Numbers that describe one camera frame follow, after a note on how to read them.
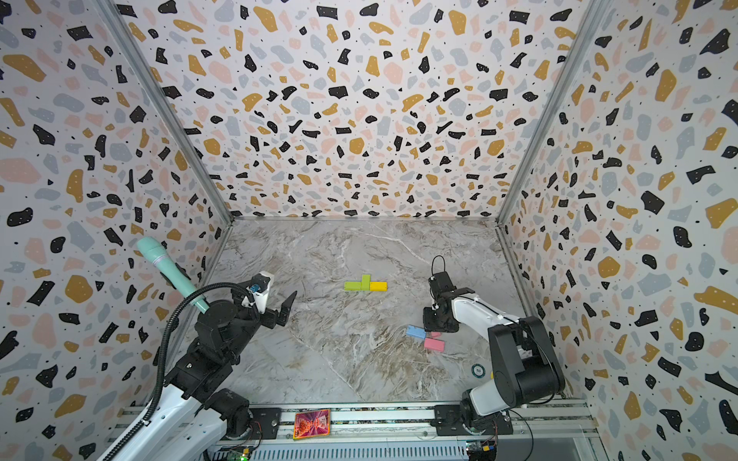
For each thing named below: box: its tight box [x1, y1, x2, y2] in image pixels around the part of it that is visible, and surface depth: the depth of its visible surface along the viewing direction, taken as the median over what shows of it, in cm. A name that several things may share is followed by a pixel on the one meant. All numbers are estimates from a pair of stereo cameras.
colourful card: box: [293, 409, 332, 440], surface depth 74 cm
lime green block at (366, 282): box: [361, 274, 372, 292], surface depth 102 cm
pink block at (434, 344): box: [423, 338, 446, 353], surface depth 89 cm
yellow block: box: [369, 281, 390, 292], surface depth 103 cm
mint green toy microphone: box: [136, 236, 210, 315], surface depth 70 cm
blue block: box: [406, 324, 428, 340], surface depth 91 cm
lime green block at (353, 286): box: [344, 281, 363, 292], surface depth 102 cm
